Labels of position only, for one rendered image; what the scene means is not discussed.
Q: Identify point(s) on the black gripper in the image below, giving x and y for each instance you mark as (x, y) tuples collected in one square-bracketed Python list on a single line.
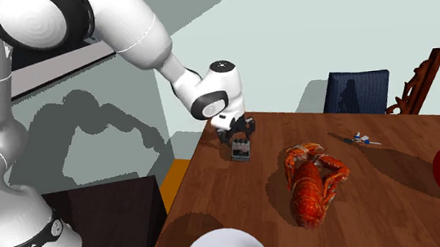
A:
[(240, 127)]

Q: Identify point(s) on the small grey box device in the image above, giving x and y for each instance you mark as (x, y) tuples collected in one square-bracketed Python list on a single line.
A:
[(240, 150)]

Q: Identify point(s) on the red lobster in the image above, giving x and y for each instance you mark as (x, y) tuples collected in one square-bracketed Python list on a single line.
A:
[(308, 195)]

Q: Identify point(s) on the small white blue tool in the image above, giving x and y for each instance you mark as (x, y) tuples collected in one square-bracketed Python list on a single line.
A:
[(362, 139)]

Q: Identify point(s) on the dark blue chair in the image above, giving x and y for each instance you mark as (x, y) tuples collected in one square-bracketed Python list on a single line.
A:
[(368, 92)]

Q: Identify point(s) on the brown wooden table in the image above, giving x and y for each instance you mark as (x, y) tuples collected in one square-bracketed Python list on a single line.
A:
[(375, 213)]

